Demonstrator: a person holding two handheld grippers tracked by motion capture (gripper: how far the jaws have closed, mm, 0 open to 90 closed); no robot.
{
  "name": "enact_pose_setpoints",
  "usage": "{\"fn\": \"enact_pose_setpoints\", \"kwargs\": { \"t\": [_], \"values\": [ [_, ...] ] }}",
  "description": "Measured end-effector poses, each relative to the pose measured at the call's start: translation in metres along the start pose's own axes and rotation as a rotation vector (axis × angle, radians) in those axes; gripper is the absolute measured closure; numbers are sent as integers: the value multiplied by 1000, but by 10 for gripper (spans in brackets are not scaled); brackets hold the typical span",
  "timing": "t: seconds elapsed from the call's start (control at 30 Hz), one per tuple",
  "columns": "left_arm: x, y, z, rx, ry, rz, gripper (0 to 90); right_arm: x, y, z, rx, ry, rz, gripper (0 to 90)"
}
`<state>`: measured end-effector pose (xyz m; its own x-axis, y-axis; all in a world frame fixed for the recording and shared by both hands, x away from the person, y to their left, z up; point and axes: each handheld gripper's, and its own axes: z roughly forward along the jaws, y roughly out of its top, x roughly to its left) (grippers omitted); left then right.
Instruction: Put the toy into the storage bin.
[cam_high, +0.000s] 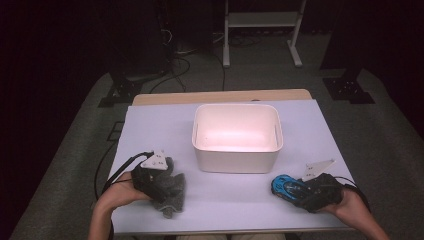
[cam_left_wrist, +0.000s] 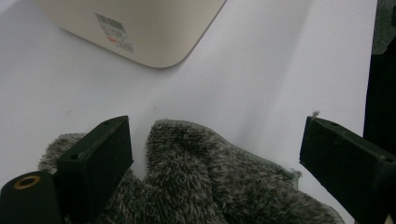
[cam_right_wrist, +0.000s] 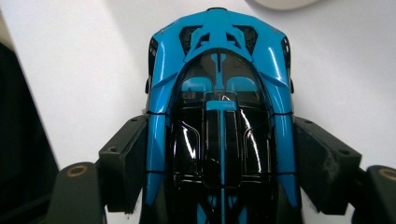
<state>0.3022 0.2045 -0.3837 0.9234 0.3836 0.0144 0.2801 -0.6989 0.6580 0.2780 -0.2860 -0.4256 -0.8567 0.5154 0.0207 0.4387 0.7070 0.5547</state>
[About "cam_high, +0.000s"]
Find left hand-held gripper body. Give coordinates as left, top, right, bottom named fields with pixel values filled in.
left=130, top=149, right=175, bottom=201

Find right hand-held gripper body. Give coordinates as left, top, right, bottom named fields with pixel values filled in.
left=300, top=158, right=345, bottom=214

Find grey cloth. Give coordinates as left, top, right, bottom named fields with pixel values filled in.
left=151, top=156, right=187, bottom=220

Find blue toy car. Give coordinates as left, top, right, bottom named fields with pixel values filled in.
left=270, top=173, right=306, bottom=203

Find white plastic bin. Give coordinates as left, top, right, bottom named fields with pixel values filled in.
left=191, top=102, right=285, bottom=175

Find person's left hand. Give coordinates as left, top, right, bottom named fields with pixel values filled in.
left=97, top=171, right=151, bottom=212

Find person's right hand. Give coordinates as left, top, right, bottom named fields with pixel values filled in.
left=319, top=187, right=372, bottom=225

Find white table cover sheet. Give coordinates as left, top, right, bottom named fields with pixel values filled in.
left=91, top=98, right=375, bottom=236

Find wooden table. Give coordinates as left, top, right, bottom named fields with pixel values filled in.
left=91, top=88, right=375, bottom=237

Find black stand base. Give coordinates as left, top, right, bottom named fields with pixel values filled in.
left=97, top=70, right=145, bottom=109
left=322, top=67, right=376, bottom=105

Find white metal stand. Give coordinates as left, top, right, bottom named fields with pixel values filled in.
left=222, top=0, right=308, bottom=69

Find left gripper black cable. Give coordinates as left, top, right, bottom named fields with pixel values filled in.
left=101, top=151, right=155, bottom=240

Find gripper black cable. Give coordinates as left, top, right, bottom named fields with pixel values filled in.
left=332, top=176, right=372, bottom=213
left=101, top=151, right=155, bottom=240

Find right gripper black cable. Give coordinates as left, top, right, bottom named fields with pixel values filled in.
left=332, top=176, right=372, bottom=213

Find thin black floor cable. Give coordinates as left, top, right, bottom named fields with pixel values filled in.
left=93, top=141, right=118, bottom=203

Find black floor cables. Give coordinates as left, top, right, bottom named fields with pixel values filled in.
left=147, top=28, right=227, bottom=95

